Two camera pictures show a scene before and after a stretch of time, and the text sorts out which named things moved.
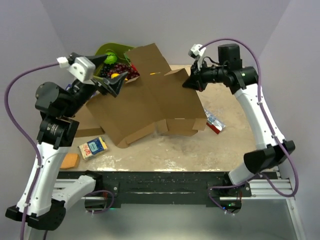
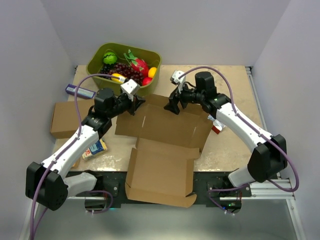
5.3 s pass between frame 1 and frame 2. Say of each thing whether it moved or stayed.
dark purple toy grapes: stayed
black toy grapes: stayed
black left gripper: moved
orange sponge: moved
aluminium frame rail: stayed
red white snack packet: stayed
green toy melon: stayed
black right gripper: moved
